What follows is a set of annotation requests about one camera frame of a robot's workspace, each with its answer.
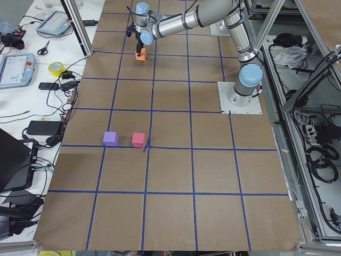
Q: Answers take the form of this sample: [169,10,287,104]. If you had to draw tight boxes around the brown paper table cover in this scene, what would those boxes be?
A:
[35,1,301,251]

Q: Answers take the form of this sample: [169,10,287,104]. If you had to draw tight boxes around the black power adapter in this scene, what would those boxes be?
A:
[26,121,61,135]

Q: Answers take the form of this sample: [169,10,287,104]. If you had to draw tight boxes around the black cable bundle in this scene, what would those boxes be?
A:
[305,143,339,185]

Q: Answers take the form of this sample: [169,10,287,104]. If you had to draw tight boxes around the upper teach pendant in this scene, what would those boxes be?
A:
[36,11,71,37]

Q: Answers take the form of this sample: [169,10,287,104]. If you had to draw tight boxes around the purple foam block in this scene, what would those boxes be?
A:
[102,131,119,147]

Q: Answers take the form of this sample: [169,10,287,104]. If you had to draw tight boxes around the aluminium frame post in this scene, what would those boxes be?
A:
[60,0,93,58]

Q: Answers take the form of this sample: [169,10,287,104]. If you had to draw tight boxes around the lower teach pendant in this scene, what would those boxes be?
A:
[1,53,36,89]

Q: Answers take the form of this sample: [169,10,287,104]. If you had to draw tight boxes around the crumpled white cloth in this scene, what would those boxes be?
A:
[274,46,307,69]

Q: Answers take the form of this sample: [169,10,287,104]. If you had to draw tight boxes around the yellow tape roll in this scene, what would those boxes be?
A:
[48,61,66,77]

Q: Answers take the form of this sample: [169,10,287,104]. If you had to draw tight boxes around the teach pendant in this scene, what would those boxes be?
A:
[36,11,71,37]
[1,53,36,89]

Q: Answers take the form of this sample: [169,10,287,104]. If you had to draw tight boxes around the black laptop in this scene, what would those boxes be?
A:
[1,130,38,193]

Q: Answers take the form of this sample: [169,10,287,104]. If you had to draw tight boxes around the black smartphone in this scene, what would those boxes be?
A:
[38,82,60,91]

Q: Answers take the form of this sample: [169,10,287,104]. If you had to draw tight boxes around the orange foam block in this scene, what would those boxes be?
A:
[135,48,147,61]

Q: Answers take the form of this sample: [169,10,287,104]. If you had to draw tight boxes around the black box on table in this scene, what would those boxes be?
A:
[1,196,44,240]

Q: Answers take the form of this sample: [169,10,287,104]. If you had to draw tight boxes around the black handled scissors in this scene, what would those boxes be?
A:
[37,41,50,56]

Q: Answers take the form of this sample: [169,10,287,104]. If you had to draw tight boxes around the power strip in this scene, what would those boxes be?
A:
[60,90,78,123]

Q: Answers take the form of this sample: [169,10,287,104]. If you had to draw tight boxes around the pink foam block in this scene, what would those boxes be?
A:
[132,132,147,148]

